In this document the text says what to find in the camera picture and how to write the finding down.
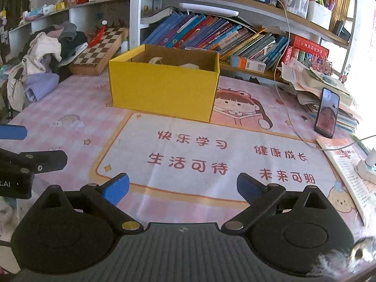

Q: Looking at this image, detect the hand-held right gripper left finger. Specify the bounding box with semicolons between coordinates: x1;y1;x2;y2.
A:
38;173;144;235

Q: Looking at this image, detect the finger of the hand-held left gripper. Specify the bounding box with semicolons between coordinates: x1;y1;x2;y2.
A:
0;124;28;140
0;147;68;173

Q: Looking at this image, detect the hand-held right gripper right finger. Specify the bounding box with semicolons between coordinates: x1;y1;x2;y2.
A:
221;173;335;235

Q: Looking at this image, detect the yellow cardboard box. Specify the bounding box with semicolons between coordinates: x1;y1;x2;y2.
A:
108;44;221;123

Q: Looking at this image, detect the pink checked printed tablecloth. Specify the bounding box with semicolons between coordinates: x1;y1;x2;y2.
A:
0;73;376;235

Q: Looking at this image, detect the lavender garment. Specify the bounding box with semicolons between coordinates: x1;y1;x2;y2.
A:
23;73;60;103

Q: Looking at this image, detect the pile of clothes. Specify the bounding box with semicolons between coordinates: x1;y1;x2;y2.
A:
6;32;63;110

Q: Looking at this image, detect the pink white workbook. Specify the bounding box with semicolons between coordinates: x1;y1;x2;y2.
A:
316;137;376;227

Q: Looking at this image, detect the dark garment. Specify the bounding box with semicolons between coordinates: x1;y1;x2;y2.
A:
57;31;89;68

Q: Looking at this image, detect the black standing smartphone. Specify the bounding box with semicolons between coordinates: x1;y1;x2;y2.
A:
314;87;341;139

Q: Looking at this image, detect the wooden chessboard box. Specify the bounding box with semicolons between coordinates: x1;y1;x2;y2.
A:
69;27;129;76

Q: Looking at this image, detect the grey garment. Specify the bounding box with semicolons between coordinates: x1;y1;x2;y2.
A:
57;21;77;40

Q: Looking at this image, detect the white power strip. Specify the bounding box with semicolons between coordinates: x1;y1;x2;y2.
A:
356;157;376;184

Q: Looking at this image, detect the stack of books and papers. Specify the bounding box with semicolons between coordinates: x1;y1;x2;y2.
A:
278;58;360;133

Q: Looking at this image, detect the orange white carton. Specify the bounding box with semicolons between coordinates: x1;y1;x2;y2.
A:
230;55;266;73

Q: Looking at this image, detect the white plug adapter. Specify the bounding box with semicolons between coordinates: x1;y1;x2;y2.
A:
365;148;376;168

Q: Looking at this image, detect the red tassel ornament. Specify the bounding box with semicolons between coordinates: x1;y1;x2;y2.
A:
88;20;109;47

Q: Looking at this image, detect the red book box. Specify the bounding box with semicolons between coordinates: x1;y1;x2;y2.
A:
282;35;330;67

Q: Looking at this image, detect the row of colourful books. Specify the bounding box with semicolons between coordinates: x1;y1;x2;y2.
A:
142;12;290;71

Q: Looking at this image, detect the white bookshelf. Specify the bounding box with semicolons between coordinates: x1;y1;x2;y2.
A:
7;0;357;86

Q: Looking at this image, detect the small black box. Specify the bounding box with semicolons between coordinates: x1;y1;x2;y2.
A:
332;20;351;42

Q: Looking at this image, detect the white pen holder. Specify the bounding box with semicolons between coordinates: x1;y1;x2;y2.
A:
307;0;332;30

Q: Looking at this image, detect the clear pen holder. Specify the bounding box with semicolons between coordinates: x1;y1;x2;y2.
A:
286;0;309;18

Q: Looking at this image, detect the row of yellow books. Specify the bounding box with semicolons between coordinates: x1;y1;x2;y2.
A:
329;0;352;31

